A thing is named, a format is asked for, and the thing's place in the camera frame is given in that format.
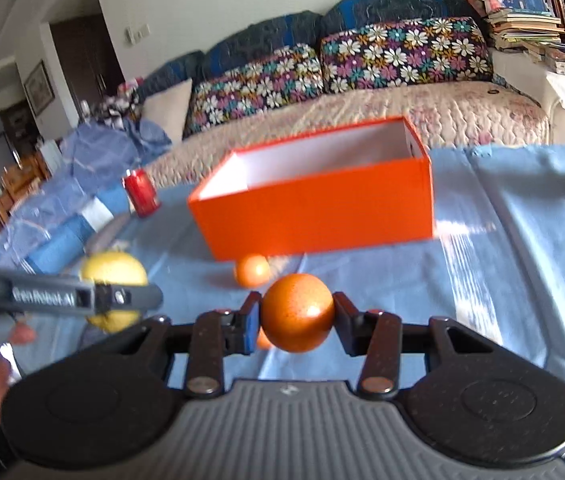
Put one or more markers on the finger of the left gripper with label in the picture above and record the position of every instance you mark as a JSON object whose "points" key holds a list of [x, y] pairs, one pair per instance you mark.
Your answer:
{"points": [[64, 295]]}

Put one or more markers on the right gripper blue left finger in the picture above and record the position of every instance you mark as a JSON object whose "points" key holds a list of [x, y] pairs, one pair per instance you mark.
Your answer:
{"points": [[217, 334]]}

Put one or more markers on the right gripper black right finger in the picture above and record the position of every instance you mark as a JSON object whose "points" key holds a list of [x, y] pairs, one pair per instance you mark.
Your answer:
{"points": [[375, 335]]}

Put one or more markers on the large orange tomato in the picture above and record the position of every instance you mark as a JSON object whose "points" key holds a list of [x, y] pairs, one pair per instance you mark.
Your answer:
{"points": [[297, 313]]}

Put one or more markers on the small orange fruit behind tomato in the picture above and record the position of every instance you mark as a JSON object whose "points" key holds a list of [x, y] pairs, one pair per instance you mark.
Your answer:
{"points": [[252, 271]]}

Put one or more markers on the blue striped bedding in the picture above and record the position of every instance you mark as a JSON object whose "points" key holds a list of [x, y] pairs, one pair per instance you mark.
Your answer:
{"points": [[51, 228]]}

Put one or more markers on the grey flat case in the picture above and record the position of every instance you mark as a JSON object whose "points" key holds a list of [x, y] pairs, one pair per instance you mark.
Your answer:
{"points": [[106, 236]]}

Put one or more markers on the orange cardboard box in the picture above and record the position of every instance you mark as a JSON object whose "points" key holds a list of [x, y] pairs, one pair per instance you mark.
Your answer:
{"points": [[348, 187]]}

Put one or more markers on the light blue tablecloth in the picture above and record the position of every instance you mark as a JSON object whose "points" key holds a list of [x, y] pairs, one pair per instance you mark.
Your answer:
{"points": [[496, 263]]}

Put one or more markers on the red soda can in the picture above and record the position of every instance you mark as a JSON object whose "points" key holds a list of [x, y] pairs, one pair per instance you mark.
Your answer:
{"points": [[141, 192]]}

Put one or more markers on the small framed picture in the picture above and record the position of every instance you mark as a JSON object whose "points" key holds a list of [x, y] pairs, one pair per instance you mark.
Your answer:
{"points": [[38, 89]]}

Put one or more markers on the white pillow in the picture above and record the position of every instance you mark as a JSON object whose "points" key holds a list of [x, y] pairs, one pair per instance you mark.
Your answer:
{"points": [[169, 110]]}

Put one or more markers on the quilted beige sofa cover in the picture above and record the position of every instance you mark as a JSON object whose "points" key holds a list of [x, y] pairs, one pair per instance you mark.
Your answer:
{"points": [[449, 115]]}

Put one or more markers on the floral cushion left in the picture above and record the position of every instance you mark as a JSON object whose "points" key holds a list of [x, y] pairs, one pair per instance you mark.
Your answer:
{"points": [[288, 76]]}

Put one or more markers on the floral cushion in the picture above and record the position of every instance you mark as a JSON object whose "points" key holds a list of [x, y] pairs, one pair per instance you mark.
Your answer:
{"points": [[405, 53], [288, 76]]}

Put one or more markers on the floral cushion right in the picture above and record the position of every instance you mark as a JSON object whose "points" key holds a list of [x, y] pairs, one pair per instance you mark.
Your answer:
{"points": [[405, 53]]}

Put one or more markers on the white side table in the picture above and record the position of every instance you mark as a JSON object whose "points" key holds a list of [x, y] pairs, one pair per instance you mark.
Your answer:
{"points": [[519, 71]]}

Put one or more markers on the stack of books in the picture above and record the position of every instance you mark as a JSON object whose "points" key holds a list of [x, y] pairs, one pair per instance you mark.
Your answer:
{"points": [[522, 15]]}

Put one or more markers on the wall light switch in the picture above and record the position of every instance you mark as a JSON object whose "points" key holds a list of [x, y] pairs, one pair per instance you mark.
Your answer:
{"points": [[135, 35]]}

